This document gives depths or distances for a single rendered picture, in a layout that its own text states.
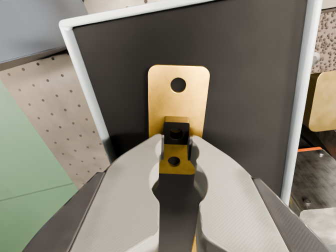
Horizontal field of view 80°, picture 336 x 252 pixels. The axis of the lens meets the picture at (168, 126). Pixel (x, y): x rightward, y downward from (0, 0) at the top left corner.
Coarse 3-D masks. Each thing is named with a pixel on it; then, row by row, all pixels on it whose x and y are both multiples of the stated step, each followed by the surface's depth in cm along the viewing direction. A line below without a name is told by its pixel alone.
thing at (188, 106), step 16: (160, 64) 12; (160, 80) 13; (192, 80) 13; (208, 80) 13; (160, 96) 13; (176, 96) 13; (192, 96) 13; (160, 112) 14; (176, 112) 14; (192, 112) 14; (160, 128) 14; (192, 128) 14; (176, 144) 15
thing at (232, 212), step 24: (192, 144) 12; (216, 168) 10; (240, 168) 10; (216, 192) 8; (240, 192) 8; (216, 216) 7; (240, 216) 7; (264, 216) 7; (216, 240) 6; (240, 240) 6; (264, 240) 6
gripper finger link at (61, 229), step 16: (96, 176) 9; (80, 192) 8; (64, 208) 7; (80, 208) 7; (48, 224) 7; (64, 224) 7; (80, 224) 7; (32, 240) 6; (48, 240) 6; (64, 240) 6
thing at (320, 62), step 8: (328, 8) 19; (320, 16) 16; (328, 16) 16; (320, 24) 16; (328, 24) 16; (320, 32) 17; (328, 32) 17; (320, 40) 17; (328, 40) 17; (320, 48) 17; (328, 48) 17; (320, 56) 18; (328, 56) 18; (312, 64) 18; (320, 64) 18; (328, 64) 18; (312, 72) 18
